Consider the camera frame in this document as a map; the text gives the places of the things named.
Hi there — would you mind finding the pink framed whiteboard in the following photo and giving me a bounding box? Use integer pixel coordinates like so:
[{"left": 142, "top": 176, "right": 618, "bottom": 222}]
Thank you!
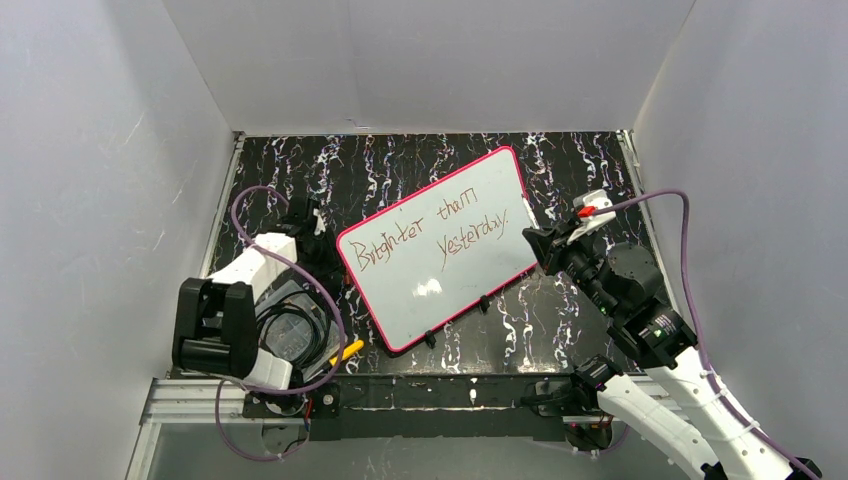
[{"left": 336, "top": 146, "right": 537, "bottom": 353}]

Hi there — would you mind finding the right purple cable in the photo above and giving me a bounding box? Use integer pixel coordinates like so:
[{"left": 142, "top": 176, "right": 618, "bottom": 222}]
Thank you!
[{"left": 586, "top": 189, "right": 823, "bottom": 480}]

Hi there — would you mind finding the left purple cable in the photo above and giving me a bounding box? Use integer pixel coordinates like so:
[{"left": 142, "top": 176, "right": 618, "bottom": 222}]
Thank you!
[{"left": 213, "top": 186, "right": 347, "bottom": 463}]

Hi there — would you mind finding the white marker pen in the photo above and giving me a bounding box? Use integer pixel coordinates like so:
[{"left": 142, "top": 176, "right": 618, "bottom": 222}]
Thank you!
[{"left": 522, "top": 197, "right": 539, "bottom": 229}]

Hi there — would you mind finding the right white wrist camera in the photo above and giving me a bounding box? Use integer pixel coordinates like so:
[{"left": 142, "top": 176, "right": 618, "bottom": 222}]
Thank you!
[{"left": 567, "top": 189, "right": 616, "bottom": 244}]

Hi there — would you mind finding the aluminium frame rail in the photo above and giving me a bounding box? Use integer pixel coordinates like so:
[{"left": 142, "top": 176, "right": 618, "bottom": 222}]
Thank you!
[{"left": 138, "top": 376, "right": 738, "bottom": 425}]

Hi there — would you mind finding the yellow handled tool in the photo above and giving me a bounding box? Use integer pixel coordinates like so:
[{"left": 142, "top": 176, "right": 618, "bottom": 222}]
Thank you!
[{"left": 327, "top": 340, "right": 365, "bottom": 367}]

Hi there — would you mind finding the clear plastic parts box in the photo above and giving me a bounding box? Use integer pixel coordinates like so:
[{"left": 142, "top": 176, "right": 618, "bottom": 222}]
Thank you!
[{"left": 255, "top": 280, "right": 342, "bottom": 376}]

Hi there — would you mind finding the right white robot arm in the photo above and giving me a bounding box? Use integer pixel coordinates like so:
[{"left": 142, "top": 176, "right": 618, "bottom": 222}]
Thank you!
[{"left": 522, "top": 225, "right": 822, "bottom": 479}]

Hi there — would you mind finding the purple cable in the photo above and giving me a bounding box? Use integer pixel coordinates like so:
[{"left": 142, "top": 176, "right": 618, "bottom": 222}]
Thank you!
[
  {"left": 586, "top": 189, "right": 823, "bottom": 480},
  {"left": 213, "top": 186, "right": 347, "bottom": 463}
]

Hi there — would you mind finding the coiled black cable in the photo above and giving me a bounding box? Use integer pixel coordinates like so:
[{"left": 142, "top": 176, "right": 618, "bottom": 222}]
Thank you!
[{"left": 255, "top": 294, "right": 334, "bottom": 372}]

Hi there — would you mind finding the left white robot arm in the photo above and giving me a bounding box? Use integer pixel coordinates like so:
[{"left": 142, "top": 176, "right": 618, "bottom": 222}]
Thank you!
[{"left": 171, "top": 197, "right": 345, "bottom": 395}]

